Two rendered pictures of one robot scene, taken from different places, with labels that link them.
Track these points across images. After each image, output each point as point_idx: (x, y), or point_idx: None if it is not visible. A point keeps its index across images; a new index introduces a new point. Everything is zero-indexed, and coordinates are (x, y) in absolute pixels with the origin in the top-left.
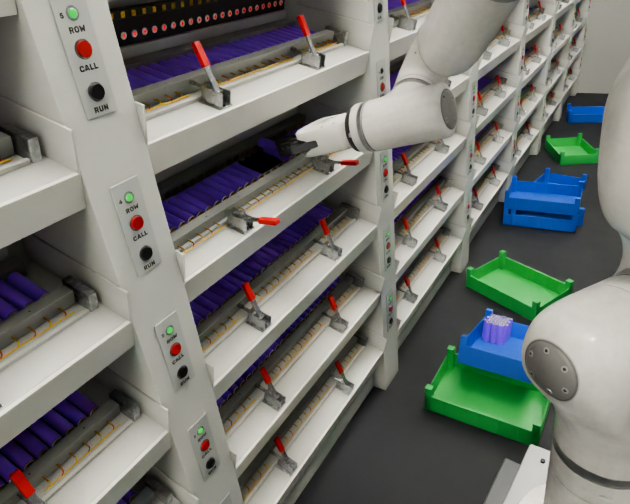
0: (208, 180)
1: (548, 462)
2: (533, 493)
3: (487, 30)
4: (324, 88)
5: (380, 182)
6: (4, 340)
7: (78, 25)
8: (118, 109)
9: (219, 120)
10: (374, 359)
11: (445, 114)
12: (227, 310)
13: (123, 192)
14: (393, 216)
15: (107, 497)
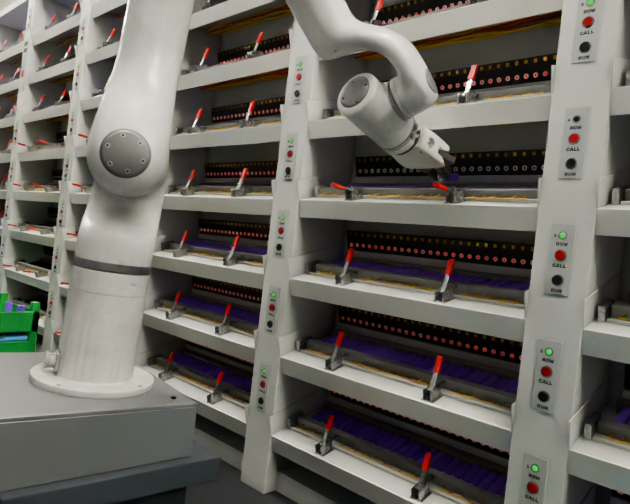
0: (398, 186)
1: (169, 399)
2: (149, 378)
3: (295, 16)
4: (463, 122)
5: (545, 263)
6: (265, 190)
7: (300, 68)
8: (302, 102)
9: (348, 120)
10: None
11: (344, 94)
12: (347, 268)
13: (290, 137)
14: (578, 339)
15: (237, 273)
